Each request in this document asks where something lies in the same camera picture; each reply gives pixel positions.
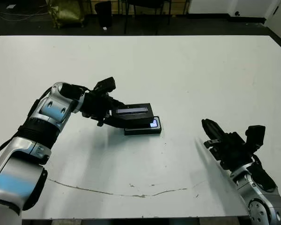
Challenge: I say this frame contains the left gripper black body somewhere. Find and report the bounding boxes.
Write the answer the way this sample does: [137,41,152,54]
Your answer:
[81,90,116,127]

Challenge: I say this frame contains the black box white insert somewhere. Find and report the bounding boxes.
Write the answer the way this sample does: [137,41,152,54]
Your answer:
[124,116,162,136]

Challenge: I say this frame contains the yellow green bag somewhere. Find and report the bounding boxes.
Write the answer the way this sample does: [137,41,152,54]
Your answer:
[48,0,85,29]

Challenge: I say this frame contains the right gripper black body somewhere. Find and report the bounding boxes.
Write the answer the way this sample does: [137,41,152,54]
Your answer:
[203,132,256,170]

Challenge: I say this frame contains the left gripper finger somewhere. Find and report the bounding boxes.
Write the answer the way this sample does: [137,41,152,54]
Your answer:
[105,115,126,128]
[111,98,127,109]

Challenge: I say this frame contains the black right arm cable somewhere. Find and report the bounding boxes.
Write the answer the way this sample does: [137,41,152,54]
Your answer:
[251,153,264,169]

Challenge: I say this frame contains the black office chair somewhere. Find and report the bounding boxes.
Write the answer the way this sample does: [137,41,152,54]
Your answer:
[124,0,172,35]

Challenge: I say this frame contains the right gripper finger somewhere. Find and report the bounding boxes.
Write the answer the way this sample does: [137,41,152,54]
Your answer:
[206,119,226,141]
[201,119,217,142]

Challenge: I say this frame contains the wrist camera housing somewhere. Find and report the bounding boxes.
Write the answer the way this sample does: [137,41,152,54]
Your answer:
[95,76,116,93]
[245,126,266,150]

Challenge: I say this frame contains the right wrist camera housing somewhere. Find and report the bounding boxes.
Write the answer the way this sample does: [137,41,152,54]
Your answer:
[245,126,266,150]

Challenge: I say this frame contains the black upright case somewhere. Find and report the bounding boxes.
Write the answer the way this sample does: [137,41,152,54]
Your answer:
[94,0,113,27]

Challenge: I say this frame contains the black box lid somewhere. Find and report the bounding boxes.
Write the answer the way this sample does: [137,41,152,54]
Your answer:
[111,103,155,128]

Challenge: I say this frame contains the left wrist camera housing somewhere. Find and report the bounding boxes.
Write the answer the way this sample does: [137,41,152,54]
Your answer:
[95,76,116,93]

